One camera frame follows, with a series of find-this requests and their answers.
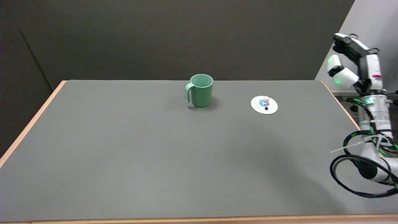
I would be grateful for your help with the floor vent grille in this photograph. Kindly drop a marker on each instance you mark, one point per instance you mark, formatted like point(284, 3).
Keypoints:
point(362, 120)

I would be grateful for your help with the green plastic mug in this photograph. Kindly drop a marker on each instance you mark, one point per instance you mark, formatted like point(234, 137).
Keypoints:
point(202, 93)

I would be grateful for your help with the small white round plate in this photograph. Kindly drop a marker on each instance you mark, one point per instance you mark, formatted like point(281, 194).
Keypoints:
point(258, 105)

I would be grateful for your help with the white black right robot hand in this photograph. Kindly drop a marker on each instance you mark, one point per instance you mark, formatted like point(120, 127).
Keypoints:
point(371, 70)

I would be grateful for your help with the grey table mat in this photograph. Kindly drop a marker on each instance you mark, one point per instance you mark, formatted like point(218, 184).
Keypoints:
point(174, 149)

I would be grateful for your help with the grey office chair base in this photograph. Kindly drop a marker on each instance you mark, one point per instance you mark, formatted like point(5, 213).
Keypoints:
point(353, 108)

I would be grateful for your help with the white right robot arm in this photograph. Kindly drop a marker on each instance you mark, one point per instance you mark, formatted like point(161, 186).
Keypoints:
point(380, 115)

